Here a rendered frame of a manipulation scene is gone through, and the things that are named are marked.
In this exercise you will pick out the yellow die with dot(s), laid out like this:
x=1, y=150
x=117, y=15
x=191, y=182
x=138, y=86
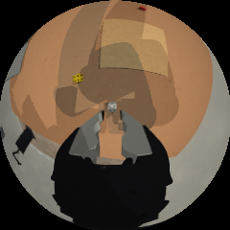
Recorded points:
x=77, y=78

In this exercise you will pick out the white die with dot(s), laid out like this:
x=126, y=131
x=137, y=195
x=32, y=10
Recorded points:
x=112, y=107

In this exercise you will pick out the tan square mat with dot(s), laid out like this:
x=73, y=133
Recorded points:
x=133, y=45

